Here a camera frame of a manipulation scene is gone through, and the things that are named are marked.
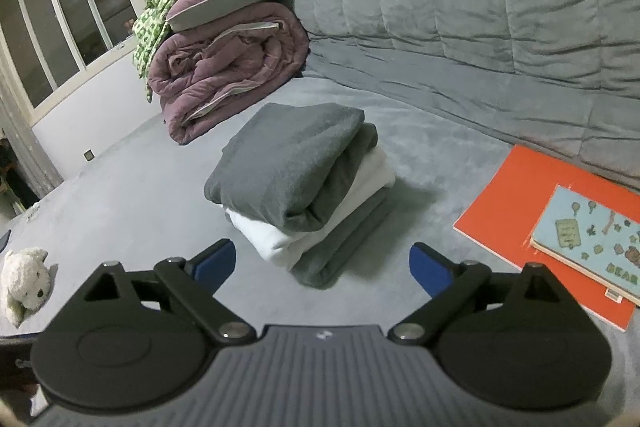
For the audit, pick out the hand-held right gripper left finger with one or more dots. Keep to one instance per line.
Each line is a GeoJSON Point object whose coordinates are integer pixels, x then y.
{"type": "Point", "coordinates": [215, 267]}

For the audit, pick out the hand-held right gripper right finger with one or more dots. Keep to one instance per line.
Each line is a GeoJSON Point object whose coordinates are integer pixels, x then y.
{"type": "Point", "coordinates": [430, 272]}

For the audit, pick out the grey sweatshirt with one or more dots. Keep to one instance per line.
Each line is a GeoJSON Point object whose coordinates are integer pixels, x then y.
{"type": "Point", "coordinates": [290, 157]}

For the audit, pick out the folded white cloth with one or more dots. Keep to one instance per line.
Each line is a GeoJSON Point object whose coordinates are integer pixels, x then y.
{"type": "Point", "coordinates": [265, 239]}

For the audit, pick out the white plush toy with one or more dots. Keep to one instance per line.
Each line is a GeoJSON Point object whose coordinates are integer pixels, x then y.
{"type": "Point", "coordinates": [25, 282]}

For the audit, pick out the folded grey cloth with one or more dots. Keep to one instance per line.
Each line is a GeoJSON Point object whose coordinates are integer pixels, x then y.
{"type": "Point", "coordinates": [340, 252]}

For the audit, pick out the orange book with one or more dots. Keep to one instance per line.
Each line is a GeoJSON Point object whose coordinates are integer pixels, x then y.
{"type": "Point", "coordinates": [500, 207]}

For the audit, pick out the grey plush bed blanket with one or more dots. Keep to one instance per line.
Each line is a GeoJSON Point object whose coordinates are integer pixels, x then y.
{"type": "Point", "coordinates": [125, 207]}

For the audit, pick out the light blue picture book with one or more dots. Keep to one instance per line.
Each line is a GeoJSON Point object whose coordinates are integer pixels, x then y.
{"type": "Point", "coordinates": [585, 237]}

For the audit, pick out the dark furniture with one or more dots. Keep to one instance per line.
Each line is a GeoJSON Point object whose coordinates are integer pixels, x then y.
{"type": "Point", "coordinates": [9, 177]}

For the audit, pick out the folded pink quilt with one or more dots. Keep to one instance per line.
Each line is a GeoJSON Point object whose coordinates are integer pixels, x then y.
{"type": "Point", "coordinates": [225, 72]}

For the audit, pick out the grey patterned curtain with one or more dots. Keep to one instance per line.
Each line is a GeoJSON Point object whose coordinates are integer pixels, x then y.
{"type": "Point", "coordinates": [30, 142]}

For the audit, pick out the green patterned cloth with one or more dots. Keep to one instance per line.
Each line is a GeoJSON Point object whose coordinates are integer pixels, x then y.
{"type": "Point", "coordinates": [150, 27]}

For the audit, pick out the window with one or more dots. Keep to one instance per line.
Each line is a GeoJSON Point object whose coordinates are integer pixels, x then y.
{"type": "Point", "coordinates": [30, 32]}

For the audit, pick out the wall socket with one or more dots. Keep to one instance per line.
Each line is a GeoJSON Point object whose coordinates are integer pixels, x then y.
{"type": "Point", "coordinates": [89, 154]}

